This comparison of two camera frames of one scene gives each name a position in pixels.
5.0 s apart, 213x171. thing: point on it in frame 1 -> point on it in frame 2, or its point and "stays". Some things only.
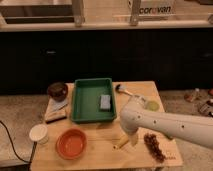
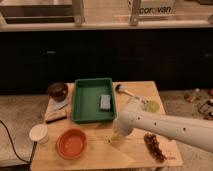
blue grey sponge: (105, 101) stays
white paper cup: (39, 133) stays
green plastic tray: (86, 100) stays
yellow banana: (118, 142) -> (113, 138)
